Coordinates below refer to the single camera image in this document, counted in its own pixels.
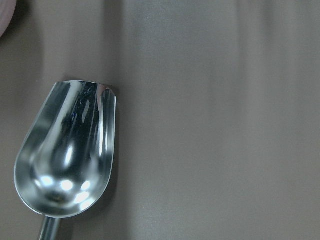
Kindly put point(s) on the stainless steel scoop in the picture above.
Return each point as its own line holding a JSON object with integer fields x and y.
{"x": 65, "y": 162}

